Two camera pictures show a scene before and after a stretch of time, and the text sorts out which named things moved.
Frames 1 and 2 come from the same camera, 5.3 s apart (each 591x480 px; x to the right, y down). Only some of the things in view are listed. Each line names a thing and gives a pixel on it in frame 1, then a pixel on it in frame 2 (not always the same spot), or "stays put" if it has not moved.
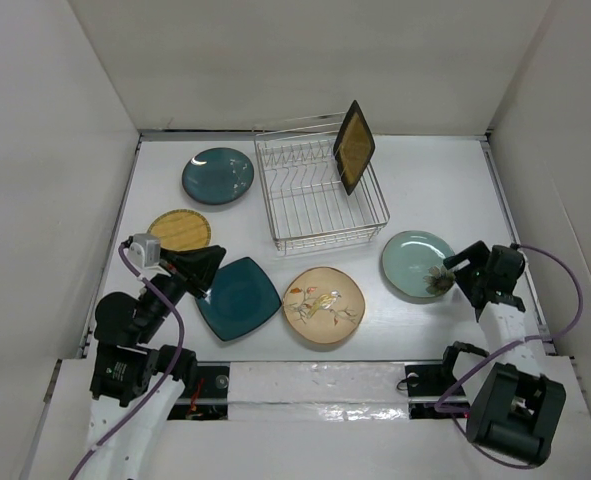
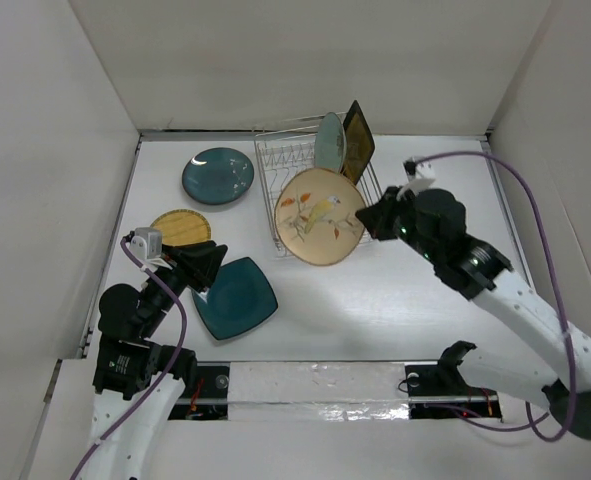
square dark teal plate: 239,296 stays put
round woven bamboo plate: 180,229 stays put
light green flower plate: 412,263 → 330,143
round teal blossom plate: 217,176 stays put
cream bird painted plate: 323,305 → 315,215
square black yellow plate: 354,147 stays put
